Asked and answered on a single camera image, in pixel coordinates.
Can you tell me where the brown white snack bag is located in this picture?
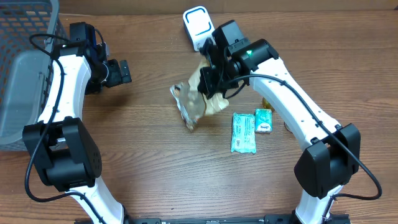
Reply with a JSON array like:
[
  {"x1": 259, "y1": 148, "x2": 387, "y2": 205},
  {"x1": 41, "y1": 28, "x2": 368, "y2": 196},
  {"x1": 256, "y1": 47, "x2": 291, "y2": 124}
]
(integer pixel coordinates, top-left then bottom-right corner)
[{"x1": 170, "y1": 58, "x2": 229, "y2": 131}]

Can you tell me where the yellow oil bottle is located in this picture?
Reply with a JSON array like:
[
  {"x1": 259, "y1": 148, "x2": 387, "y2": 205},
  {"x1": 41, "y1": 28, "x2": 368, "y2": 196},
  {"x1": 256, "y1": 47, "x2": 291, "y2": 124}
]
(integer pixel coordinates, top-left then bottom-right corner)
[{"x1": 262, "y1": 98, "x2": 275, "y2": 112}]

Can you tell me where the small teal white box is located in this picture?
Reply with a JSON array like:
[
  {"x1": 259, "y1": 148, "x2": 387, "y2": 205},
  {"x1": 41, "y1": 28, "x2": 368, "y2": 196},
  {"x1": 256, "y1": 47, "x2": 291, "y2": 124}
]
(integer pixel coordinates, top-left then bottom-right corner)
[{"x1": 255, "y1": 108, "x2": 272, "y2": 133}]

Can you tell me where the teal wipes packet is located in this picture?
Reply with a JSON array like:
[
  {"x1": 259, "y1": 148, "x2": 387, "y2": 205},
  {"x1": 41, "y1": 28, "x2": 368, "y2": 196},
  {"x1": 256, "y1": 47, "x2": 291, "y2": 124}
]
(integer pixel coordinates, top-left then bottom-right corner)
[{"x1": 231, "y1": 113, "x2": 256, "y2": 154}]

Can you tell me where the green lid white jar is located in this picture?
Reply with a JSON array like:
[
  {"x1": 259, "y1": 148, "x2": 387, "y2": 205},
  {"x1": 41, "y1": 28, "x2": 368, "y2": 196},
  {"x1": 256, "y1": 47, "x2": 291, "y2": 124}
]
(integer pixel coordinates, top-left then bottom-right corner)
[{"x1": 284, "y1": 122, "x2": 293, "y2": 133}]

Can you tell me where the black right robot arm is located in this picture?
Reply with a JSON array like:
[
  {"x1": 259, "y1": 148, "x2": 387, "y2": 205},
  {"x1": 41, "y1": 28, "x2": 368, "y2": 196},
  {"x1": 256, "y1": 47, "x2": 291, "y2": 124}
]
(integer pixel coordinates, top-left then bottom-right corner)
[{"x1": 198, "y1": 21, "x2": 361, "y2": 223}]

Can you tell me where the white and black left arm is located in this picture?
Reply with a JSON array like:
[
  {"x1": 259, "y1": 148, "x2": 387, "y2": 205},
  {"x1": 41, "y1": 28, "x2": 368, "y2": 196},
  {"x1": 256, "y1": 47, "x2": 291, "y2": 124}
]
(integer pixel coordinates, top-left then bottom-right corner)
[{"x1": 22, "y1": 22, "x2": 133, "y2": 223}]

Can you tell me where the white barcode scanner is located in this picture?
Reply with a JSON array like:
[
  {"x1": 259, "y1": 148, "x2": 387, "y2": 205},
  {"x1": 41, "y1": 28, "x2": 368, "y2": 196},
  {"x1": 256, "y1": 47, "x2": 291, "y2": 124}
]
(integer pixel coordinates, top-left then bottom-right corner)
[{"x1": 182, "y1": 6, "x2": 215, "y2": 52}]

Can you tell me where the dark grey plastic basket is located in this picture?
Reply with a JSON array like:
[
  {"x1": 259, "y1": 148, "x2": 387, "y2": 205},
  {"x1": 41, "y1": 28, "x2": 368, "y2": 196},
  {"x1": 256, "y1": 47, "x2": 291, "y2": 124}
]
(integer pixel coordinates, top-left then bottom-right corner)
[{"x1": 1, "y1": 0, "x2": 67, "y2": 151}]

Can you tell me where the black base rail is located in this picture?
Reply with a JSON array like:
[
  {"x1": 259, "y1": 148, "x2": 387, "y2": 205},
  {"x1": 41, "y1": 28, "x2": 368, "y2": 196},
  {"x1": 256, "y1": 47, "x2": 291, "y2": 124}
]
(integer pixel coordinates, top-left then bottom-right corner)
[{"x1": 74, "y1": 213, "x2": 352, "y2": 224}]

